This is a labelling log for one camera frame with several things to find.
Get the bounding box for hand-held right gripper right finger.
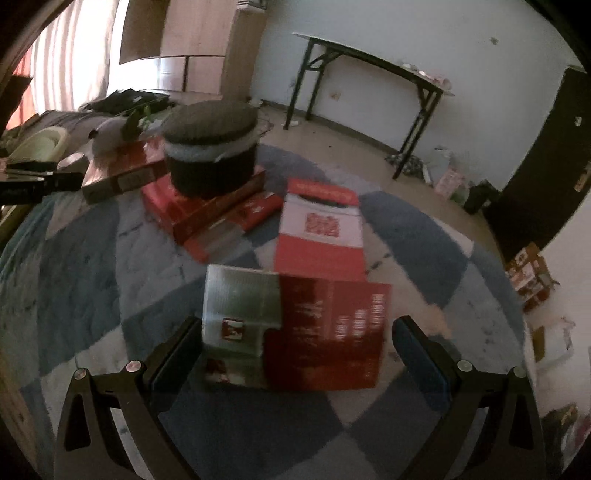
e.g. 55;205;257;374
392;316;548;480

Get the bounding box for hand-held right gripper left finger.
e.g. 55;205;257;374
53;316;204;480

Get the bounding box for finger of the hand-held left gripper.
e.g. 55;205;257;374
0;158;59;175
0;172;85;204

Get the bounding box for cream plastic basin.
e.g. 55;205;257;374
7;126;69;163

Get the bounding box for glossy red box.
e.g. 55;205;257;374
82;138;171;205

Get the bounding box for long red box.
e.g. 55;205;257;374
141;165;267;245

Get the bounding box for red and white box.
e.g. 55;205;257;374
274;178;366;283

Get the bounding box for dark foam cylinder white band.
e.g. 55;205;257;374
163;102;259;200

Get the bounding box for white plush toy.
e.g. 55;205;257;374
88;116;141;154

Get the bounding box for blue checkered blanket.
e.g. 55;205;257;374
0;145;527;480

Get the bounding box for red striped curtain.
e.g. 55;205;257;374
8;0;118;127

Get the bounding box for white paper box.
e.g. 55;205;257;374
530;318;576;366

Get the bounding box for small black bag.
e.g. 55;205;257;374
464;180;500;216

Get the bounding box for pink packet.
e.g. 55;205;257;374
435;167;468;198

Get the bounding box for dark patterned bag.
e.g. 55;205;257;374
385;154;426;180

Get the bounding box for white plastic bag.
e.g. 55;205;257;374
421;147;452;184

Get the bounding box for wooden wardrobe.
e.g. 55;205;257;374
119;0;267;101

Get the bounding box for dark door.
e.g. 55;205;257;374
487;65;591;261

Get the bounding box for black folding table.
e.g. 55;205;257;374
283;32;456;181

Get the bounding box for stacked cartons by wall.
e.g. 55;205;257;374
505;241;560;304

